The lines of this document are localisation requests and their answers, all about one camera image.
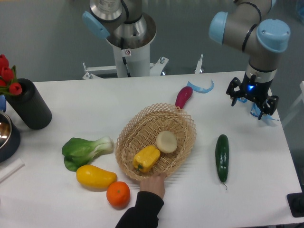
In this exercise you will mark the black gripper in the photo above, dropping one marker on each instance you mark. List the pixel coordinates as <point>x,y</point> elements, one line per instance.
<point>254,91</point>

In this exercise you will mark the woven wicker basket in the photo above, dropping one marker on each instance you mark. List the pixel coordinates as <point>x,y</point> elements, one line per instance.
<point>142,131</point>

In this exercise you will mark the yellow bell pepper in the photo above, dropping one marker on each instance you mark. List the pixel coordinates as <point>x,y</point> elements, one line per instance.
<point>145,159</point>

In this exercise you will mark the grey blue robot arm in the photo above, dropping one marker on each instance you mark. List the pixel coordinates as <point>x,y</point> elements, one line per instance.
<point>130,31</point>

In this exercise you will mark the black sleeve forearm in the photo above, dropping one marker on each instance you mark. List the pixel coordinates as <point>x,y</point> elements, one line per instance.
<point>145,212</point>

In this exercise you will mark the person hand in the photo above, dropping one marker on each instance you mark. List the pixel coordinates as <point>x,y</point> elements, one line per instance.
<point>154,184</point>

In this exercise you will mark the blue crumpled ribbon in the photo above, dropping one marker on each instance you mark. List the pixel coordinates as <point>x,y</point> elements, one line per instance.
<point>255,111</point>

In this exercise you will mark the green cucumber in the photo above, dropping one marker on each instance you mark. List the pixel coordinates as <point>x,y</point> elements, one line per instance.
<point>222,158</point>

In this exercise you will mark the blue curved tape strip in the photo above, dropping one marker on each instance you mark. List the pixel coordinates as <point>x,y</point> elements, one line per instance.
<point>201,89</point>

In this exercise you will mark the purple eggplant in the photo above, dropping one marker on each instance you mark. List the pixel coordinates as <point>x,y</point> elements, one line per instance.
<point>183,96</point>

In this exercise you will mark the round white onion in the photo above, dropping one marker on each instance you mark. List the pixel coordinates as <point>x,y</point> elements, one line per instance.
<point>166,142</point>

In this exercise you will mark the black device table corner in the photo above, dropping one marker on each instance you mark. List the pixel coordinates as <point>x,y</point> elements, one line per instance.
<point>296,204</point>

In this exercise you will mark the orange tangerine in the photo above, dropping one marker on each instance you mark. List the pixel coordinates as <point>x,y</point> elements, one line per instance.
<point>118,194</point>

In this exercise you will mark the yellow mango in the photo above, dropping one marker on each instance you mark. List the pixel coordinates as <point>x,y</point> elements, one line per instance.
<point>94,177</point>

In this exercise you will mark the green bok choy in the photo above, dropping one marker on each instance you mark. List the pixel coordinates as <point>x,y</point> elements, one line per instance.
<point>78,152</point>

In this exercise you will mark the black cylindrical vase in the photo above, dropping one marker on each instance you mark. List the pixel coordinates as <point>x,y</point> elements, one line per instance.
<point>30,106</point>

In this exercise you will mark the white paper roll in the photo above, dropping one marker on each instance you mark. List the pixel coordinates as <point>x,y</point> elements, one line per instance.
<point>11,168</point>

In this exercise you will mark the red tulip flowers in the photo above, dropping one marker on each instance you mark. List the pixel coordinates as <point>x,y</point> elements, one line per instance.
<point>9,84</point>

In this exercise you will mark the metal bowl dark rim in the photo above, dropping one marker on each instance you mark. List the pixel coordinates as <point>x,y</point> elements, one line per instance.
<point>9,137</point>

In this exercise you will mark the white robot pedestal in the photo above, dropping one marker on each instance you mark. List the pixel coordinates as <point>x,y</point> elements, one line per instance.
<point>132,62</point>

